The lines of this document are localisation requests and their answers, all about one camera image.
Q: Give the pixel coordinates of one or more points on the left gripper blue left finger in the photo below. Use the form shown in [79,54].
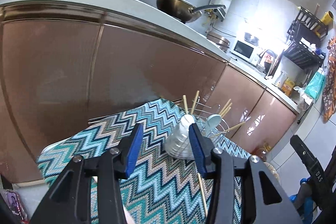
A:
[129,150]

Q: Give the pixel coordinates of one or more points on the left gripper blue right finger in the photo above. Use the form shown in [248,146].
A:
[201,147]

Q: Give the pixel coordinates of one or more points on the white plastic spoon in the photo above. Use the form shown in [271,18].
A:
[177,144]

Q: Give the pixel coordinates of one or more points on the light blue plastic spoon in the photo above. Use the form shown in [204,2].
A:
[211,122]

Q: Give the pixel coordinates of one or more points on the wooden chopstick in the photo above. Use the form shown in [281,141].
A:
[194,102]
[228,130]
[202,194]
[185,104]
[226,108]

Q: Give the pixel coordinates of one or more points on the woven waste basket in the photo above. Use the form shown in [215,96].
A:
[271,173]

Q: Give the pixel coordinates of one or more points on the zigzag patterned table cloth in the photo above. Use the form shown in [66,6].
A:
[161,189]

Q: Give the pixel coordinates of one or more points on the wooden chopstick in holder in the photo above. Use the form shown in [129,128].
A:
[185,104]
[194,102]

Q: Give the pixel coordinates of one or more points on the pink plastic spoon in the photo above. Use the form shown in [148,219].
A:
[128,217]

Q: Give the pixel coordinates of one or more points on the orange patterned hanging cloth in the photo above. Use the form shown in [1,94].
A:
[328,94]

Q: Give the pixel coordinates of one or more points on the teal hanging bag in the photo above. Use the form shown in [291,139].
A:
[315,86]

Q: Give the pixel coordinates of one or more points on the yellow oil bottle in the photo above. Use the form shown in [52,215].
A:
[288,86]

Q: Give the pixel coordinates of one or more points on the white microwave oven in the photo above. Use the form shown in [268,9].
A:
[245,51]

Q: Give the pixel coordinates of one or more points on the copper rice cooker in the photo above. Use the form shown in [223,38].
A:
[220,41]

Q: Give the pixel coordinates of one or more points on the plastic bag with red item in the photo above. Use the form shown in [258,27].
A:
[13,202]

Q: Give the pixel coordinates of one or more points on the brass frying pan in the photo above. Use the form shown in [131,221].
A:
[183,10]

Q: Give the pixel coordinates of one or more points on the black dish rack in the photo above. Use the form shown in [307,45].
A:
[305,35]

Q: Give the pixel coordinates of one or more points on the yellow roll on rack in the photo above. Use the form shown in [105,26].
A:
[327,18]

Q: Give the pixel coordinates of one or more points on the clear wire utensil holder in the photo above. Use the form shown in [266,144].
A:
[203,119]

